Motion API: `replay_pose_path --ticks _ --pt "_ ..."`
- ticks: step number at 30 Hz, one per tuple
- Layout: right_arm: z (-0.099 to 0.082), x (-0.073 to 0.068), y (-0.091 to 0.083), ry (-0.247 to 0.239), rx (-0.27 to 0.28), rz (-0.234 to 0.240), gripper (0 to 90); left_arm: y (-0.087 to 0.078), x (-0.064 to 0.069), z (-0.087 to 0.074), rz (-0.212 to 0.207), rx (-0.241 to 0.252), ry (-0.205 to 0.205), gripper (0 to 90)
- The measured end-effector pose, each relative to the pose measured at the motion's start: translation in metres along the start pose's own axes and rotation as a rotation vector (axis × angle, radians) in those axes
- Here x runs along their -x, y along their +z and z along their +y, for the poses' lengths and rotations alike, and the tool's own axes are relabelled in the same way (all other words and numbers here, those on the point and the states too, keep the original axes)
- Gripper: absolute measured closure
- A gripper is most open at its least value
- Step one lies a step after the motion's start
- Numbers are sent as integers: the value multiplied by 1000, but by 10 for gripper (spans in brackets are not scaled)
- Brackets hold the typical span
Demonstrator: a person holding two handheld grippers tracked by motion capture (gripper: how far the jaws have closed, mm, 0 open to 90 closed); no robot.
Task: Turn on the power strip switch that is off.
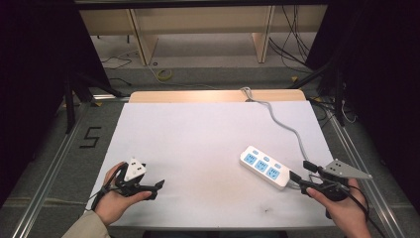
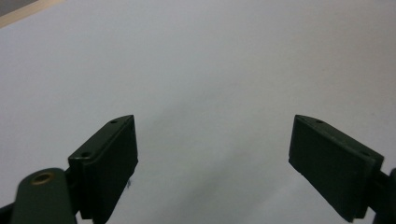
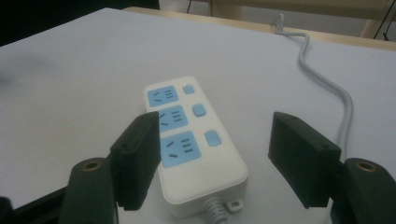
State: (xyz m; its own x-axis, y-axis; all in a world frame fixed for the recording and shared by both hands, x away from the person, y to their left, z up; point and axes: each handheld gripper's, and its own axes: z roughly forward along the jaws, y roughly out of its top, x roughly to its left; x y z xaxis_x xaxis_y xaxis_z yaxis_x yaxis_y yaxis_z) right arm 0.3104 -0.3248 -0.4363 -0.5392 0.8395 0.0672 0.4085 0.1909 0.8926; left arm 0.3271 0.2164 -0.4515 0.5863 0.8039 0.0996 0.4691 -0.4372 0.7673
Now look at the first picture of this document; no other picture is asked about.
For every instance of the white power strip blue sockets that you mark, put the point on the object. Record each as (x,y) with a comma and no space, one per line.
(262,167)

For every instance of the black metal stand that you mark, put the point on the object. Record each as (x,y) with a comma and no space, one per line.
(336,89)
(70,99)

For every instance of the white table mat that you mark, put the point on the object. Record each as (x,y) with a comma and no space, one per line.
(185,158)

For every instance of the person's right hand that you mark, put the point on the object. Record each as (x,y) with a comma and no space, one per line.
(346,211)

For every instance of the yellow tape roll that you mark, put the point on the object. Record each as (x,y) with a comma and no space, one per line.
(164,74)

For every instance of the light wooden desk frame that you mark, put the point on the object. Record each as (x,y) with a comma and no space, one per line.
(204,20)

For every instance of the person's left hand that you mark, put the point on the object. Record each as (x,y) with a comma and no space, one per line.
(112,201)

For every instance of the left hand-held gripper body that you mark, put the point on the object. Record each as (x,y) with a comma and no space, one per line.
(134,169)

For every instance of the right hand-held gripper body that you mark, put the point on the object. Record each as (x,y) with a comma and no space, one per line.
(333,180)

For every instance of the black curtain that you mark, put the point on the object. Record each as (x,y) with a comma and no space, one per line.
(36,82)
(383,82)

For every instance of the short aluminium floor rail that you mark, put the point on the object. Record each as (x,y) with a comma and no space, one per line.
(110,97)

